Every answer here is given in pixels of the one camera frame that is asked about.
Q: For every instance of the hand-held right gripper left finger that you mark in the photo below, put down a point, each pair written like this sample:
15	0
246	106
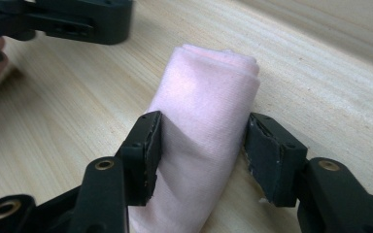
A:
142	161

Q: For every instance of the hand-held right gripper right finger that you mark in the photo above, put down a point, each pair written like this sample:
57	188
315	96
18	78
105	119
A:
275	161

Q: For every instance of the pink cloth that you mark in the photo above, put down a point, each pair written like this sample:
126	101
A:
204	116

